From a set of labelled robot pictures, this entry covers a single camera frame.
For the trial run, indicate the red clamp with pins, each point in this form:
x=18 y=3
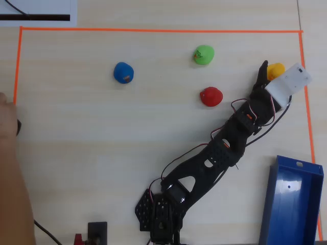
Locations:
x=78 y=240

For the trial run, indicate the blue rubber duck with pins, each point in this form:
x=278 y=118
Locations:
x=123 y=72

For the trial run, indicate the orange tape strip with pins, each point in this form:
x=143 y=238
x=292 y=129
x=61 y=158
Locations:
x=17 y=66
x=153 y=30
x=309 y=127

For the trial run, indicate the black square block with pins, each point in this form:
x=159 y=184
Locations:
x=97 y=229

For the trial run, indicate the white board with black slot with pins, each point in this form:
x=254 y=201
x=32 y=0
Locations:
x=38 y=9

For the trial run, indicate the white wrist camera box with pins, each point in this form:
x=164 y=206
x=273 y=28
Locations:
x=288 y=83

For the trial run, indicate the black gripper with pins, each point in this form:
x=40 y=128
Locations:
x=259 y=86

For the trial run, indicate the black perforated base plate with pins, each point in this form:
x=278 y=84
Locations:
x=143 y=206

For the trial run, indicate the bare human hand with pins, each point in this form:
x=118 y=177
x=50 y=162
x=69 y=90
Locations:
x=7 y=114

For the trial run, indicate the red rubber duck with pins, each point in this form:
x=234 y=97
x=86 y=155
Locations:
x=211 y=96

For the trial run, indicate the yellow rubber duck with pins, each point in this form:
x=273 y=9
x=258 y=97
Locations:
x=277 y=69

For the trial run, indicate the blue plastic box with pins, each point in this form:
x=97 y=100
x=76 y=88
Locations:
x=288 y=211

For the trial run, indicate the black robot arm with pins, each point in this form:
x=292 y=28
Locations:
x=217 y=155

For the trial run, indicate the green rubber duck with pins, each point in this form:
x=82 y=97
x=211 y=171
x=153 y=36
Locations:
x=204 y=54

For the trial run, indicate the bare human forearm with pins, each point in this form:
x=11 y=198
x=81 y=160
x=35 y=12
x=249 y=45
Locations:
x=12 y=194

